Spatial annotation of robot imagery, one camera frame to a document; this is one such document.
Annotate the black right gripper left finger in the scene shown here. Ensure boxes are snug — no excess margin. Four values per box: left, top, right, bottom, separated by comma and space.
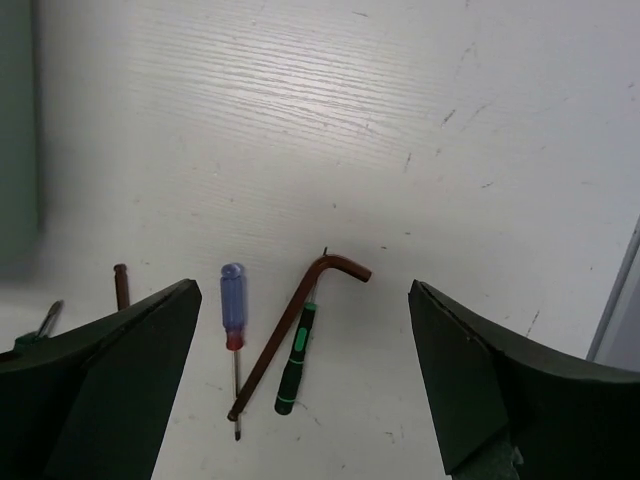
1, 279, 202, 479

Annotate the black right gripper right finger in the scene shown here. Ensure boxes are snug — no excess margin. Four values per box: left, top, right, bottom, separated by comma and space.
408, 281, 639, 479

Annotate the green stubby phillips screwdriver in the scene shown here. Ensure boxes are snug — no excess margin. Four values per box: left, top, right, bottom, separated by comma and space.
13, 300, 64, 353

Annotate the brown hex key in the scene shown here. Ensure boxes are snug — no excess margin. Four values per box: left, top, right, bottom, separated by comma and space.
227, 254, 373, 422
113, 263, 130, 311

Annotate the blue handled screwdriver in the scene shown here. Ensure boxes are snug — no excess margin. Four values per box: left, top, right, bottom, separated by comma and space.
219, 262, 246, 442

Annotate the black green precision screwdriver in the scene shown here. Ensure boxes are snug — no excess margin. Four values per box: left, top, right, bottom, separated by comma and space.
274, 302, 317, 416

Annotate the green toolbox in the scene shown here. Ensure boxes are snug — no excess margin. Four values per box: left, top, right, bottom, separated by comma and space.
1, 1, 39, 270

